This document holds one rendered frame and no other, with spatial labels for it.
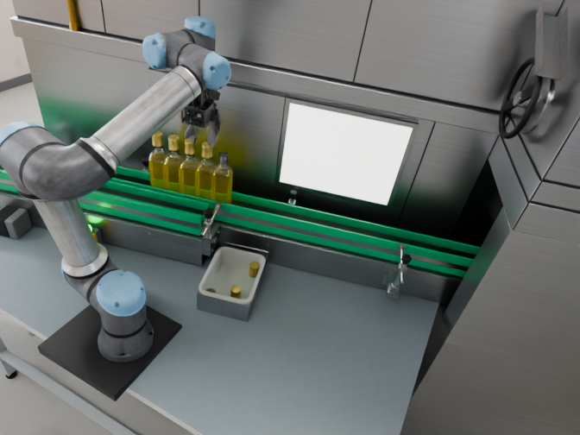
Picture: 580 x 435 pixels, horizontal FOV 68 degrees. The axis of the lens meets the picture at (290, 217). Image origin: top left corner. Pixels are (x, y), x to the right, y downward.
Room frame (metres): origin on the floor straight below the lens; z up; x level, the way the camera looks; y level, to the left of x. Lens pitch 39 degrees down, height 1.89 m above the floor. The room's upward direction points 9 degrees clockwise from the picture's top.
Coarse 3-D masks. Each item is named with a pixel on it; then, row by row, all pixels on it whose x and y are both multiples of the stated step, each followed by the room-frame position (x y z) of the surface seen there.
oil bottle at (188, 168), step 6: (186, 162) 1.20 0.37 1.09; (192, 162) 1.20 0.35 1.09; (198, 162) 1.22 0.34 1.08; (180, 168) 1.19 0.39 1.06; (186, 168) 1.19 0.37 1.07; (192, 168) 1.19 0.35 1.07; (180, 174) 1.19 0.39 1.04; (186, 174) 1.19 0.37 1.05; (192, 174) 1.19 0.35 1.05; (180, 180) 1.19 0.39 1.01; (186, 180) 1.19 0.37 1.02; (192, 180) 1.19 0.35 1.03; (186, 186) 1.19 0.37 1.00; (192, 186) 1.19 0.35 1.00; (186, 192) 1.19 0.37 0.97; (192, 192) 1.19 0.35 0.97
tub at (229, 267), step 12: (216, 252) 1.05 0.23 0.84; (228, 252) 1.08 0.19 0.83; (240, 252) 1.07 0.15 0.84; (216, 264) 1.02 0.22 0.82; (228, 264) 1.07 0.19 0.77; (240, 264) 1.07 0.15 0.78; (264, 264) 1.04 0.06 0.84; (204, 276) 0.93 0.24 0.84; (216, 276) 1.01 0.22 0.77; (228, 276) 1.02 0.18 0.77; (240, 276) 1.02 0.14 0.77; (204, 288) 0.90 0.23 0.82; (216, 288) 0.95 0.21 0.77; (228, 288) 0.96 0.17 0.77; (252, 288) 0.92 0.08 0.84; (228, 300) 0.86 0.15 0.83; (240, 300) 0.86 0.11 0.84
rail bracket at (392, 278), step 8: (400, 248) 1.09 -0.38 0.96; (400, 256) 1.05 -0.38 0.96; (408, 256) 1.00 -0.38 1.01; (400, 264) 1.00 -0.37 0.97; (392, 272) 1.07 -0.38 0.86; (400, 272) 0.98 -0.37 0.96; (384, 280) 1.08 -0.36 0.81; (392, 280) 1.04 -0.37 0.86; (400, 280) 0.94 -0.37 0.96; (392, 288) 0.98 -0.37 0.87; (392, 296) 0.98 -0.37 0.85
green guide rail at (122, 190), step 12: (0, 168) 1.23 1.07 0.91; (108, 192) 1.19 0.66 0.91; (120, 192) 1.18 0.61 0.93; (132, 192) 1.18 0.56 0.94; (144, 192) 1.17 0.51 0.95; (156, 192) 1.17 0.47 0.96; (156, 204) 1.17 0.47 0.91; (168, 204) 1.17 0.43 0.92; (180, 204) 1.16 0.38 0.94; (192, 204) 1.15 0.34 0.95; (204, 204) 1.15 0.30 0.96; (204, 216) 1.15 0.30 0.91
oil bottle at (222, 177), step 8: (216, 168) 1.19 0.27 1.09; (224, 168) 1.19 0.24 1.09; (216, 176) 1.18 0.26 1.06; (224, 176) 1.18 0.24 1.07; (232, 176) 1.22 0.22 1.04; (216, 184) 1.18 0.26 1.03; (224, 184) 1.18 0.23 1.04; (216, 192) 1.18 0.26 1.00; (224, 192) 1.18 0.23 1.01; (216, 200) 1.18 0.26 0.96; (224, 200) 1.18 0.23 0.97
